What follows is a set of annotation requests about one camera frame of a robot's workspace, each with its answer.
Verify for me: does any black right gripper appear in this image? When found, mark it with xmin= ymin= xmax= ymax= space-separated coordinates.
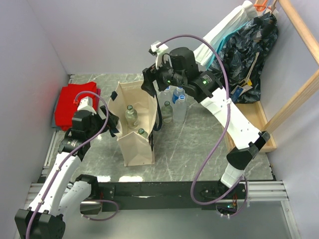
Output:
xmin=140 ymin=54 xmax=185 ymax=97

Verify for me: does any beige canvas tote bag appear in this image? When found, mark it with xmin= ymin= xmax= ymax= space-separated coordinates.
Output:
xmin=108 ymin=81 xmax=158 ymax=166

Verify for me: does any blue label water bottle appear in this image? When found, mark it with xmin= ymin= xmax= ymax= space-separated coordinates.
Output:
xmin=172 ymin=87 xmax=185 ymax=104

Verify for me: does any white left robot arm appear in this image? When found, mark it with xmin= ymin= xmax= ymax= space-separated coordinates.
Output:
xmin=14 ymin=105 xmax=119 ymax=239

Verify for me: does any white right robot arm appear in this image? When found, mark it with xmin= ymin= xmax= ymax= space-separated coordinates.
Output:
xmin=141 ymin=42 xmax=270 ymax=198

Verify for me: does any green cap glass bottle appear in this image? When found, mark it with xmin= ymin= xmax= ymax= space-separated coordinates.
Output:
xmin=125 ymin=105 xmax=139 ymax=128

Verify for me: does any green cap bottle front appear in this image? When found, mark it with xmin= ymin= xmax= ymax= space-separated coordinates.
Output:
xmin=138 ymin=128 xmax=148 ymax=139

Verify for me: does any red folded cloth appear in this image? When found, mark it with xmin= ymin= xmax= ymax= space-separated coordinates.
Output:
xmin=54 ymin=82 xmax=100 ymax=131

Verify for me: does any white pleated garment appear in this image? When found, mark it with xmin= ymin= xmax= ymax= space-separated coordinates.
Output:
xmin=194 ymin=0 xmax=257 ymax=67

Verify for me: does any black base beam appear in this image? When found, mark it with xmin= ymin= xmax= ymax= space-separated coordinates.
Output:
xmin=89 ymin=181 xmax=246 ymax=210

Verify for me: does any teal garment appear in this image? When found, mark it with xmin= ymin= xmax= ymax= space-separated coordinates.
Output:
xmin=210 ymin=21 xmax=248 ymax=54

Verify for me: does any blue hang tag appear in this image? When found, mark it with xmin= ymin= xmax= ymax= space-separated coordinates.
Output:
xmin=232 ymin=86 xmax=244 ymax=98

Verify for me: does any dark patterned shirt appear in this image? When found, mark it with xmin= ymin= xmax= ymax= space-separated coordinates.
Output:
xmin=218 ymin=13 xmax=279 ymax=104

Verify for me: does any wooden tray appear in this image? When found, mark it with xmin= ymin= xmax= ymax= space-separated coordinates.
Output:
xmin=225 ymin=101 xmax=277 ymax=153

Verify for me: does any orange clothes hanger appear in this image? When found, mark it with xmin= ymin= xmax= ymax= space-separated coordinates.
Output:
xmin=254 ymin=0 xmax=268 ymax=12

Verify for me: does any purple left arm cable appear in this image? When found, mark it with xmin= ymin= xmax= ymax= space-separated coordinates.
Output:
xmin=24 ymin=91 xmax=120 ymax=239

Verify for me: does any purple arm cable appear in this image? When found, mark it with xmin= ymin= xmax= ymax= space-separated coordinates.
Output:
xmin=24 ymin=91 xmax=120 ymax=239
xmin=157 ymin=34 xmax=250 ymax=220

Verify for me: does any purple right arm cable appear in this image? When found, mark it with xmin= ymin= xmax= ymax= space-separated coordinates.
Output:
xmin=157 ymin=34 xmax=250 ymax=220

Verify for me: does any wooden rack frame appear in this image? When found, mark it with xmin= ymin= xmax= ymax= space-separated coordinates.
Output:
xmin=261 ymin=0 xmax=319 ymax=139

